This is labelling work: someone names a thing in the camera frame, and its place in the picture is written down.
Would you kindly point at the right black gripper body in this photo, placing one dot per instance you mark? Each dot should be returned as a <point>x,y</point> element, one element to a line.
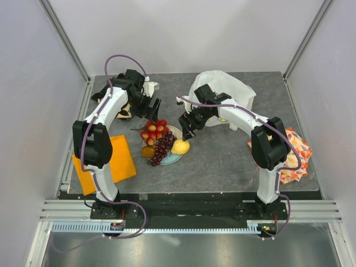
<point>198,117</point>

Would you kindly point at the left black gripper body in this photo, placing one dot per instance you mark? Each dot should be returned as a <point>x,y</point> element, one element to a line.
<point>139,106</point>

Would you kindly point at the red fake cherry bunch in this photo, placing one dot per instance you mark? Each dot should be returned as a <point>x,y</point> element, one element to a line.
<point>153,131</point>

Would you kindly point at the yellow fake lemon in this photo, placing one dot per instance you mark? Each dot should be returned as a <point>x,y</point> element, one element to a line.
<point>180,147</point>

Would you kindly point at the dark red fake grapes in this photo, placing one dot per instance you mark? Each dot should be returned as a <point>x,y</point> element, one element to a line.
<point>163,154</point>

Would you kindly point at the brown fake kiwi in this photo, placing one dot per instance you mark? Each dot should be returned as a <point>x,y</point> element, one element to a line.
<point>148,151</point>

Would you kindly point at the white plastic bag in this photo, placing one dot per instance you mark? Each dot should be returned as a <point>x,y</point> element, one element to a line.
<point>221,82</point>

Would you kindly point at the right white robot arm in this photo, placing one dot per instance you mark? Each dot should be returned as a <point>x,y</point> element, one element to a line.
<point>246,120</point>

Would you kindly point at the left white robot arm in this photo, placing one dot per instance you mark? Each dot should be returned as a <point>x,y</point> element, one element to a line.
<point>91,140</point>

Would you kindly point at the black patterned cloth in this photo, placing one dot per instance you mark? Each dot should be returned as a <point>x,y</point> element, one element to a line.
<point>123,114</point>

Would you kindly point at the cream and blue plate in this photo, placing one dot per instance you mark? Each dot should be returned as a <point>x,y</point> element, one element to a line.
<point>177,133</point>

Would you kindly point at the orange folded cloth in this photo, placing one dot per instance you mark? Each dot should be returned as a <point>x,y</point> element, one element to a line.
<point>121,165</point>

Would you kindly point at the floral orange cloth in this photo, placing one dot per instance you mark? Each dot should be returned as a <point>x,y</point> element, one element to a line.
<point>297,161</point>

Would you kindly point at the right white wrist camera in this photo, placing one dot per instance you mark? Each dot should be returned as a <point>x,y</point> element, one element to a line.
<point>186,101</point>

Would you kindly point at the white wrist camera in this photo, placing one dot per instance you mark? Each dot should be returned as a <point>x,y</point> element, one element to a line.
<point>149,87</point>
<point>186,101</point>

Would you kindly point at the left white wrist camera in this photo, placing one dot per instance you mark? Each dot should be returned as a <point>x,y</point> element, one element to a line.
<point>149,87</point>

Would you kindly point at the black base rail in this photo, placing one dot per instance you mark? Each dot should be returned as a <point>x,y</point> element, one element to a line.
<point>241,206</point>

